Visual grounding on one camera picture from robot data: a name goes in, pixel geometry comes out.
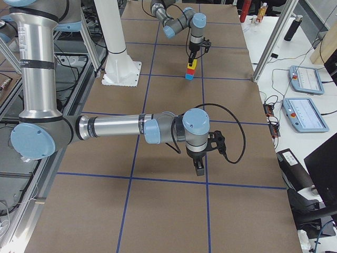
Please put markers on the teach pendant tablet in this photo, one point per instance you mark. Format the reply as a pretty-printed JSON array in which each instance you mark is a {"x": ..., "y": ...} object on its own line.
[
  {"x": 304, "y": 116},
  {"x": 306, "y": 80}
]

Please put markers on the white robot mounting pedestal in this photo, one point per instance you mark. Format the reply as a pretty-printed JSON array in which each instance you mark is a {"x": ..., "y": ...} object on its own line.
[{"x": 120, "y": 69}]

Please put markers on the teach pendant tablet far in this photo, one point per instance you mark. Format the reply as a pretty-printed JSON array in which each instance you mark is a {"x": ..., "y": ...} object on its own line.
[{"x": 306, "y": 80}]

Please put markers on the black monitor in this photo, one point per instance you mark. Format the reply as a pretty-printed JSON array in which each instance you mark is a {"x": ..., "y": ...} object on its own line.
[{"x": 321, "y": 165}]

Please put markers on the red cylinder bottle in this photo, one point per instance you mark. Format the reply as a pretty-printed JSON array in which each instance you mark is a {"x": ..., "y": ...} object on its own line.
[{"x": 245, "y": 10}]

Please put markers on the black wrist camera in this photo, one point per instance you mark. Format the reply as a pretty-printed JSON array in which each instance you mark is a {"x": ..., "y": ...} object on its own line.
[
  {"x": 206, "y": 44},
  {"x": 217, "y": 142}
]

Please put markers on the black water bottle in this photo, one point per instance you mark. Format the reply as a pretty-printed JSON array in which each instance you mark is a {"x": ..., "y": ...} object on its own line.
[{"x": 293, "y": 28}]

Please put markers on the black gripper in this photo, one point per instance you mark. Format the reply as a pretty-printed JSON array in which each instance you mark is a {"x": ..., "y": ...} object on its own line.
[
  {"x": 194, "y": 48},
  {"x": 197, "y": 156}
]

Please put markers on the aluminium frame post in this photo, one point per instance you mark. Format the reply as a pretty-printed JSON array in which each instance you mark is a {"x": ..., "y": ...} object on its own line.
[{"x": 276, "y": 33}]

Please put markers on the teach pendant tablet near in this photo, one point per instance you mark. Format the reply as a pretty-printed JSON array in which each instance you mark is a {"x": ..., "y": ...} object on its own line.
[{"x": 304, "y": 116}]

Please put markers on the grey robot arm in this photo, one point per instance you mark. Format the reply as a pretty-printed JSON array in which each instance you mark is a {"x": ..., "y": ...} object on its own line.
[
  {"x": 43, "y": 129},
  {"x": 196, "y": 22}
]

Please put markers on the blue wooden cube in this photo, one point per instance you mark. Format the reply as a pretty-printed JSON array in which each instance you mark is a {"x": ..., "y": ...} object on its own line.
[{"x": 189, "y": 77}]

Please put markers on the red wooden cube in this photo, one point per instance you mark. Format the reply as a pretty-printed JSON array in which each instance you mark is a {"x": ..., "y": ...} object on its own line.
[{"x": 190, "y": 72}]

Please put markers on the yellow wooden cube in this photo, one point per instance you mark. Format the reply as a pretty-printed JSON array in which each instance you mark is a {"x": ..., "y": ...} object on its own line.
[{"x": 192, "y": 65}]

